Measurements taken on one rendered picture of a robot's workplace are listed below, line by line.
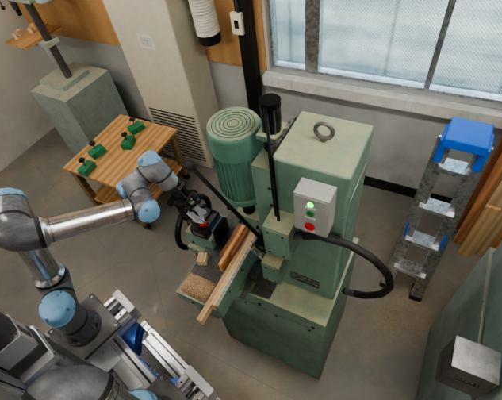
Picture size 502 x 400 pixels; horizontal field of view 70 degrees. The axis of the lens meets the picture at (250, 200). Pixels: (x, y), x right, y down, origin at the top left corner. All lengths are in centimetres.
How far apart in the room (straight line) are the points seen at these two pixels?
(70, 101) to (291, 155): 251
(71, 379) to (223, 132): 73
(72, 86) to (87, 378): 278
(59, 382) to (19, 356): 27
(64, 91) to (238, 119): 239
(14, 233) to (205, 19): 172
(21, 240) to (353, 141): 97
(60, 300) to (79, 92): 211
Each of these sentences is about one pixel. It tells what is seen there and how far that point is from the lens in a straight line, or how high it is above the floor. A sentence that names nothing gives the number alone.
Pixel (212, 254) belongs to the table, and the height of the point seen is 90.
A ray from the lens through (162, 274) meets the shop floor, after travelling 265.
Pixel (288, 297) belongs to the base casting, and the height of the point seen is 80.
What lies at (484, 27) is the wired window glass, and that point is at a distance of 228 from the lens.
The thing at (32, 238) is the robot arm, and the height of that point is 141.
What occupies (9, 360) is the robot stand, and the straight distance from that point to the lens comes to 114.
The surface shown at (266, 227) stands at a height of 130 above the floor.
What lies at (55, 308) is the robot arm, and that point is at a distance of 151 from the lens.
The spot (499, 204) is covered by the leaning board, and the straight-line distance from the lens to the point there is 245.
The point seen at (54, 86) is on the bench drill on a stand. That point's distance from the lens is 346.
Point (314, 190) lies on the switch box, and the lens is 94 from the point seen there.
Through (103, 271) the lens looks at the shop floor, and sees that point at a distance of 285.
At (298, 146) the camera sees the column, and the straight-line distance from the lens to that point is 100.
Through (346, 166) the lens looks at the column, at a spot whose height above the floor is 152.
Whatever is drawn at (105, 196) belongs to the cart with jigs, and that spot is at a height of 18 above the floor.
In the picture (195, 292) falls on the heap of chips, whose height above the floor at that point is 93.
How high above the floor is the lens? 219
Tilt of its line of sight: 50 degrees down
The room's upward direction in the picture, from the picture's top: 10 degrees counter-clockwise
